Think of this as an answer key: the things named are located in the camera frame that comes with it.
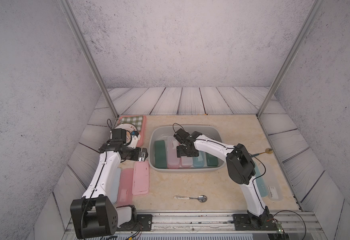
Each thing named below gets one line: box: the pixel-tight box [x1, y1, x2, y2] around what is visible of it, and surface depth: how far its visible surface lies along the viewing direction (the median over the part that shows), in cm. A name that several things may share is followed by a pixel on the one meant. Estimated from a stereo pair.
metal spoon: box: [173, 195, 208, 203], surface depth 82 cm
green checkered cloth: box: [118, 115, 143, 132], surface depth 120 cm
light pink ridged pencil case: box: [132, 160, 150, 196], surface depth 87 cm
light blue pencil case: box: [111, 167, 121, 205], surface depth 83 cm
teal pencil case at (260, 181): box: [254, 165, 268, 198], surface depth 86 cm
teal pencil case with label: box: [192, 150, 206, 168], surface depth 95 cm
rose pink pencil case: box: [117, 168, 134, 207], surface depth 85 cm
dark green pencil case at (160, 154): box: [154, 140, 167, 169], surface depth 96 cm
